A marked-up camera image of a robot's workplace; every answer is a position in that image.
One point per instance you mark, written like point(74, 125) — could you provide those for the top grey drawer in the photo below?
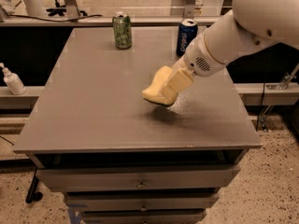
point(138, 178)

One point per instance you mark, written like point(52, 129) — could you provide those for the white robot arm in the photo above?
point(250, 26)

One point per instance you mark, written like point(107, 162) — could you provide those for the middle grey drawer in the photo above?
point(141, 201)

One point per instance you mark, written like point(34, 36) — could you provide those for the grey drawer cabinet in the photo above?
point(91, 113)

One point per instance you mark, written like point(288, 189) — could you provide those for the green soda can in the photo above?
point(122, 30)

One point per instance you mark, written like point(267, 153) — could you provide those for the black caster leg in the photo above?
point(33, 195)

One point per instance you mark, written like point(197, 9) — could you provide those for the grey metal post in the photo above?
point(189, 6)

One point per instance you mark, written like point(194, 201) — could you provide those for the white pump bottle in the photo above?
point(13, 81)

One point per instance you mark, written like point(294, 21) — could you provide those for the blue Pepsi can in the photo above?
point(187, 31)

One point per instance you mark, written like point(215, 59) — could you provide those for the grey drawer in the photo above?
point(141, 201)
point(138, 178)
point(148, 217)

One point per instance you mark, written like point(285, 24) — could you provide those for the bottom grey drawer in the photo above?
point(148, 217)

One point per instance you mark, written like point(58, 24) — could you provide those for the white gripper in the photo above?
point(196, 61)

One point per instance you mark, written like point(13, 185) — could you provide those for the yellow sponge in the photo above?
point(152, 92)

